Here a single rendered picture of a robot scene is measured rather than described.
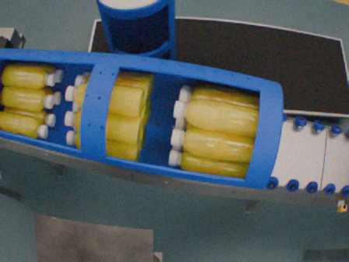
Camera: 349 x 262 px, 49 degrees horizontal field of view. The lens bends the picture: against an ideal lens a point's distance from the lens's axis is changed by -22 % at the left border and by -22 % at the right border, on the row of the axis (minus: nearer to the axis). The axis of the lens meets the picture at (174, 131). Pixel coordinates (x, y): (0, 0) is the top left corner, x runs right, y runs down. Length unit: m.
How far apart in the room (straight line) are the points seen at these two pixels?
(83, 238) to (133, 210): 1.03
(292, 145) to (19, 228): 1.60
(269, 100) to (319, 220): 1.38
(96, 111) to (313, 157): 0.69
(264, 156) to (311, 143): 0.38
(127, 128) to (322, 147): 0.63
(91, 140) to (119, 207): 1.18
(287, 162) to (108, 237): 0.58
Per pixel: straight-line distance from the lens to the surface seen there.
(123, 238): 1.23
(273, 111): 1.06
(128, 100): 1.10
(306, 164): 1.38
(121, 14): 1.44
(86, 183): 2.30
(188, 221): 2.23
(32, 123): 1.26
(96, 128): 1.08
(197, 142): 1.11
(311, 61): 2.41
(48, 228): 1.27
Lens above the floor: 2.23
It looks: 75 degrees down
